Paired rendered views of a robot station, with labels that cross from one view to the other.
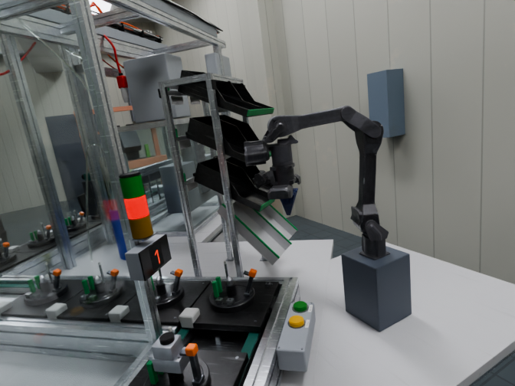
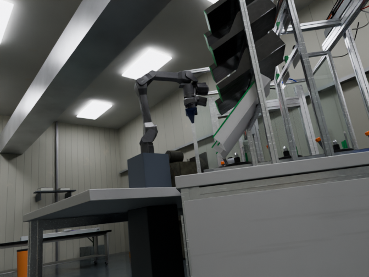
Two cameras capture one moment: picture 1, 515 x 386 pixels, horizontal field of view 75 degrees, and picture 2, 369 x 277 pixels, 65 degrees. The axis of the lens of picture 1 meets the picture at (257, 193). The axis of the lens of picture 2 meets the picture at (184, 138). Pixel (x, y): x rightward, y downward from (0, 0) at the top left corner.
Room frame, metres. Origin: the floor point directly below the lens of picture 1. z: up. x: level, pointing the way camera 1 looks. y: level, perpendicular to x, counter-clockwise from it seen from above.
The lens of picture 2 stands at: (2.26, -0.49, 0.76)
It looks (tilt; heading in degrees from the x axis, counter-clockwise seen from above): 16 degrees up; 165
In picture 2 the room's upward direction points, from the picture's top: 7 degrees counter-clockwise
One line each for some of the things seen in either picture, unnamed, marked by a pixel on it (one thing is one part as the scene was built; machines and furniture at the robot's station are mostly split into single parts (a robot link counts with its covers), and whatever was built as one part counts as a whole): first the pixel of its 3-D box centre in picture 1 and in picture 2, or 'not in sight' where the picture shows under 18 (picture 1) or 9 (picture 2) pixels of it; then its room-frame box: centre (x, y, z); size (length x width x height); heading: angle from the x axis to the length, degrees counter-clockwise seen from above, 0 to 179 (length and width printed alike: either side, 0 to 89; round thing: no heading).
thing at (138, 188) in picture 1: (132, 186); not in sight; (0.79, 0.29, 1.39); 0.05 x 0.05 x 0.05
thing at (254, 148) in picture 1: (264, 142); (195, 84); (0.92, -0.04, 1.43); 0.12 x 0.08 x 0.11; 92
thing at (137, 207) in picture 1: (136, 206); not in sight; (0.79, 0.29, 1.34); 0.05 x 0.05 x 0.05
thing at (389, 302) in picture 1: (375, 283); (149, 178); (0.94, -0.32, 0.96); 0.14 x 0.14 x 0.20; 27
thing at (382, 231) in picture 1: (372, 226); (146, 138); (0.93, -0.32, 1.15); 0.09 x 0.07 x 0.06; 2
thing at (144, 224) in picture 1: (141, 226); not in sight; (0.79, 0.29, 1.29); 0.05 x 0.05 x 0.05
